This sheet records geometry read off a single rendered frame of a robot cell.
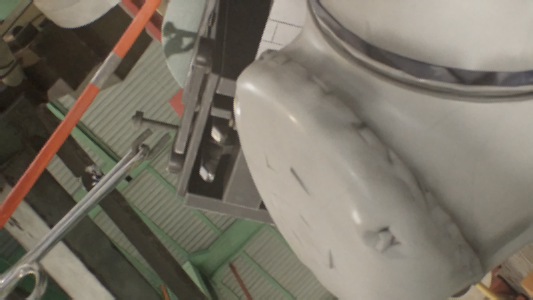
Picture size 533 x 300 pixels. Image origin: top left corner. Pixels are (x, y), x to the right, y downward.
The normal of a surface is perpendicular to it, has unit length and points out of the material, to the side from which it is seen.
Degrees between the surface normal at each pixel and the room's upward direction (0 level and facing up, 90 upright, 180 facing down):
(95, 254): 140
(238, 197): 65
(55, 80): 33
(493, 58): 52
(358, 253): 22
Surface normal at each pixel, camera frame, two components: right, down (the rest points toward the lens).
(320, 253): -0.79, 0.51
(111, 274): 0.73, -0.35
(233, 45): 0.28, -0.77
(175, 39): 0.00, 0.60
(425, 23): -0.47, 0.68
